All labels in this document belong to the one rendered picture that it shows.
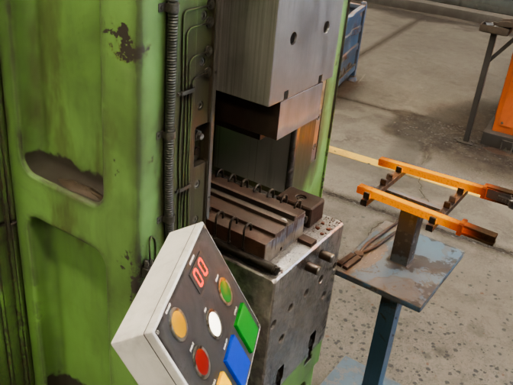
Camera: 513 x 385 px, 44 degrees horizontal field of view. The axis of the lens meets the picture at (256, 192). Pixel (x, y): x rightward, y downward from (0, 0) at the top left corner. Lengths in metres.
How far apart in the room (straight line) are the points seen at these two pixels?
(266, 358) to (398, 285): 0.51
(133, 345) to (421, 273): 1.27
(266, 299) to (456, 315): 1.68
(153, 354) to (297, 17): 0.77
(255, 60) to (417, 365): 1.79
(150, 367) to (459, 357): 2.07
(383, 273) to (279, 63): 0.92
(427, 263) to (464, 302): 1.13
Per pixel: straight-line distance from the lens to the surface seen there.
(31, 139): 1.64
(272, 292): 1.64
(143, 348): 1.04
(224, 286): 1.27
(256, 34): 1.39
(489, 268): 3.62
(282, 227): 1.69
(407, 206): 1.92
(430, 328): 3.08
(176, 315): 1.08
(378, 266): 2.11
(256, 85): 1.41
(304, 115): 1.58
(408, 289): 2.04
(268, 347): 1.76
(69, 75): 1.50
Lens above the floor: 1.87
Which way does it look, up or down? 29 degrees down
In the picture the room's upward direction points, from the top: 5 degrees clockwise
